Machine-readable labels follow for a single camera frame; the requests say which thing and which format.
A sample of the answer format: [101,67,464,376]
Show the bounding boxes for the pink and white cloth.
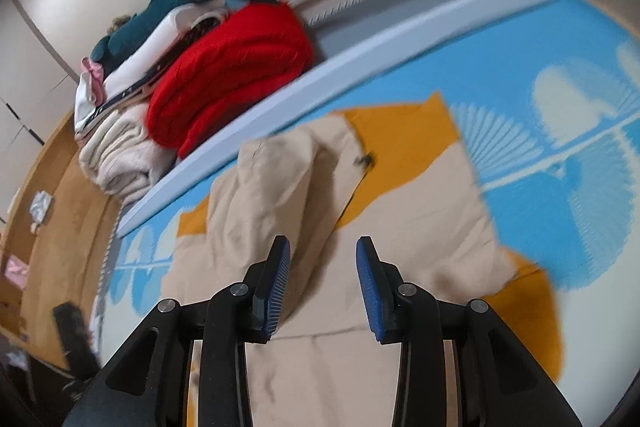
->
[74,59,108,130]

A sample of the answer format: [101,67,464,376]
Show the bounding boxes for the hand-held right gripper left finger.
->
[62,235,292,427]

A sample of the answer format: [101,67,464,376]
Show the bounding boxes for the light blue printed bed sheet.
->
[92,0,640,388]

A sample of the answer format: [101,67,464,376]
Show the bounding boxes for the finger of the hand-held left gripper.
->
[52,303,100,378]

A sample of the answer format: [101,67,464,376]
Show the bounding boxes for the white wardrobe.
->
[0,0,153,228]

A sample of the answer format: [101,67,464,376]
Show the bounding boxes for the cream folded blanket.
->
[77,104,188,208]

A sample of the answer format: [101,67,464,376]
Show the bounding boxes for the red folded blanket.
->
[145,2,316,160]

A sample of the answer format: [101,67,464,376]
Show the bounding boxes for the wooden headboard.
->
[0,107,126,370]

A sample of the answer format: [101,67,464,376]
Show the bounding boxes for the white folded cloth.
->
[102,4,226,108]

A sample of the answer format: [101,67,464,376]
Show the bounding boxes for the light blue foam strip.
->
[116,0,558,238]

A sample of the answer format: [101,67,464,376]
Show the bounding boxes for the pink packet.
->
[2,257,31,288]

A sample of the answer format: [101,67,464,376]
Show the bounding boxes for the teal shark plush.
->
[90,0,281,70]

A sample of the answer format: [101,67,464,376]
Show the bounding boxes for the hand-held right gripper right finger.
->
[355,236,583,427]

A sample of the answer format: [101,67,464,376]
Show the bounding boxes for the white and pink folded clothes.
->
[87,14,226,128]

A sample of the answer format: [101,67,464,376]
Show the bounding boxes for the beige and mustard hooded jacket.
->
[162,92,563,427]

